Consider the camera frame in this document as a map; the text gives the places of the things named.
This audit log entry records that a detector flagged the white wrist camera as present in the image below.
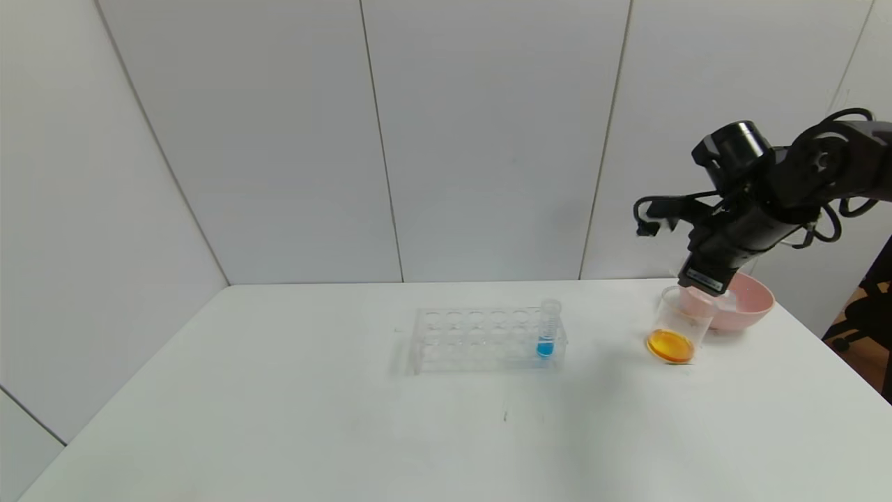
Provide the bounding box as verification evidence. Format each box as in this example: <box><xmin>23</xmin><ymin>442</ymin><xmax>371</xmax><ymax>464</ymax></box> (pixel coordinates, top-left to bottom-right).
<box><xmin>633</xmin><ymin>194</ymin><xmax>718</xmax><ymax>238</ymax></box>

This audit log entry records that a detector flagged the black office chair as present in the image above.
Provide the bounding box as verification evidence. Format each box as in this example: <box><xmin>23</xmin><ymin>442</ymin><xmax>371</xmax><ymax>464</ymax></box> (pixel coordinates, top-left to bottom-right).
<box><xmin>822</xmin><ymin>237</ymin><xmax>892</xmax><ymax>405</ymax></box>

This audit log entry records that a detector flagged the pink plastic bowl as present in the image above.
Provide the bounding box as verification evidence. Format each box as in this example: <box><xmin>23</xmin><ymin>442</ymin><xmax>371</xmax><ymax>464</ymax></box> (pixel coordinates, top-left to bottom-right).
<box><xmin>679</xmin><ymin>271</ymin><xmax>776</xmax><ymax>332</ymax></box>

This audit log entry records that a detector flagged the clear acrylic test tube rack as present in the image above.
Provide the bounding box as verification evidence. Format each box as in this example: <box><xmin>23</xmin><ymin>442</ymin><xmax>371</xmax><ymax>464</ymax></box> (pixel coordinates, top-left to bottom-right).
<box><xmin>408</xmin><ymin>307</ymin><xmax>569</xmax><ymax>376</ymax></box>

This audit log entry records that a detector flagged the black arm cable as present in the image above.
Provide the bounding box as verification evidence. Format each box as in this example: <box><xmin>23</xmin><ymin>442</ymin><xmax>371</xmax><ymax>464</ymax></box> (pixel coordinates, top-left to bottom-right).
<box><xmin>791</xmin><ymin>199</ymin><xmax>880</xmax><ymax>250</ymax></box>

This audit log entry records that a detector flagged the test tube with blue pigment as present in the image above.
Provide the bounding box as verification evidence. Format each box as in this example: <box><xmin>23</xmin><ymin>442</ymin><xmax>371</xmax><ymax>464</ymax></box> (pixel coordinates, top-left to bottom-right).
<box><xmin>535</xmin><ymin>298</ymin><xmax>562</xmax><ymax>360</ymax></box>

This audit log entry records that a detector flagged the clear glass beaker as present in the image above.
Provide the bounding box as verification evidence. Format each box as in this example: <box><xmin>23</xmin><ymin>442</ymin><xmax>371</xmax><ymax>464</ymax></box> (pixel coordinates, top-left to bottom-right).
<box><xmin>646</xmin><ymin>286</ymin><xmax>718</xmax><ymax>365</ymax></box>

